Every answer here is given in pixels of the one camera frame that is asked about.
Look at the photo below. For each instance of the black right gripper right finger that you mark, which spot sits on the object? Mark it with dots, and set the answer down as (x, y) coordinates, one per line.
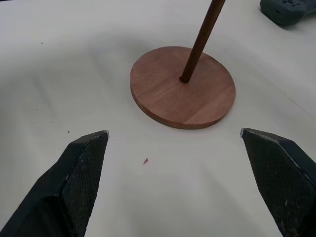
(279, 177)

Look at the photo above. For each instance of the small red paper scrap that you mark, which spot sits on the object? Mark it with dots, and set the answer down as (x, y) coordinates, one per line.
(146, 161)

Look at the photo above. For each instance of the dark grey game controller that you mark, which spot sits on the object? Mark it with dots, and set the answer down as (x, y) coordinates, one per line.
(286, 11)

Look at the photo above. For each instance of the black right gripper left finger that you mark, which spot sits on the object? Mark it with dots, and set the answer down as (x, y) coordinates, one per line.
(61, 187)

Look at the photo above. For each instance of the dark wooden pole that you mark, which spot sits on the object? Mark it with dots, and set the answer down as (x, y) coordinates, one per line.
(200, 42)

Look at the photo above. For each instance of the round wooden base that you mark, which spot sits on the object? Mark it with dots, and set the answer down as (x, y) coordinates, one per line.
(172, 96)

